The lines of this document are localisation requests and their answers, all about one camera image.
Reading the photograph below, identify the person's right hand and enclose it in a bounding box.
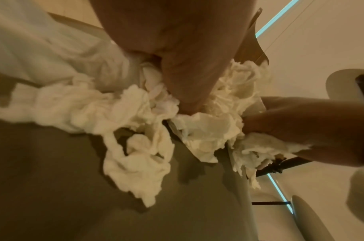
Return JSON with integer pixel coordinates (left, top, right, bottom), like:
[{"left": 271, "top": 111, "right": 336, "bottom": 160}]
[{"left": 242, "top": 96, "right": 364, "bottom": 168}]

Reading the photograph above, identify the person's left hand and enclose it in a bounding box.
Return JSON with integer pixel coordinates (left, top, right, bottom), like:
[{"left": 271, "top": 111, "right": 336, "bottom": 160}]
[{"left": 89, "top": 0, "right": 260, "bottom": 116}]

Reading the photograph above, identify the white tissue paper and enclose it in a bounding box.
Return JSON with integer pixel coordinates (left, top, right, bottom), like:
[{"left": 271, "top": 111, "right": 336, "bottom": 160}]
[{"left": 0, "top": 59, "right": 312, "bottom": 208}]

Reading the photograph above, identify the white paper roll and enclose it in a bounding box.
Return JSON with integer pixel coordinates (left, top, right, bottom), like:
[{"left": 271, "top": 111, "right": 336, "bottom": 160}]
[{"left": 325, "top": 68, "right": 364, "bottom": 103}]

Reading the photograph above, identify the cyan light strip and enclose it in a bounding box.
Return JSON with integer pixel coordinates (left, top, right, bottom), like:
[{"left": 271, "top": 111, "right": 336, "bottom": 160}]
[{"left": 256, "top": 0, "right": 299, "bottom": 215}]

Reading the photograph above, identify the white fabric sheet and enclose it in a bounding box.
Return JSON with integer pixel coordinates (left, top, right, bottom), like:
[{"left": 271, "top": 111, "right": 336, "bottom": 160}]
[{"left": 0, "top": 0, "right": 132, "bottom": 88}]

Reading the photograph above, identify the grey paper gift bag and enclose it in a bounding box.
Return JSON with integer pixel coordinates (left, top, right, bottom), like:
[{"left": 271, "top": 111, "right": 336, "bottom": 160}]
[{"left": 0, "top": 76, "right": 314, "bottom": 241}]

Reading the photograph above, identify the black cord bag handle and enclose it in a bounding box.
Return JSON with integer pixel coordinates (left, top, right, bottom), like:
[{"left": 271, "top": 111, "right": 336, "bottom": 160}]
[
  {"left": 255, "top": 157, "right": 313, "bottom": 177},
  {"left": 251, "top": 201, "right": 292, "bottom": 206}
]

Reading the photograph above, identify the grey rounded post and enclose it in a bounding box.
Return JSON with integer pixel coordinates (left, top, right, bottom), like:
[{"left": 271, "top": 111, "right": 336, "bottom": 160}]
[{"left": 290, "top": 195, "right": 320, "bottom": 241}]

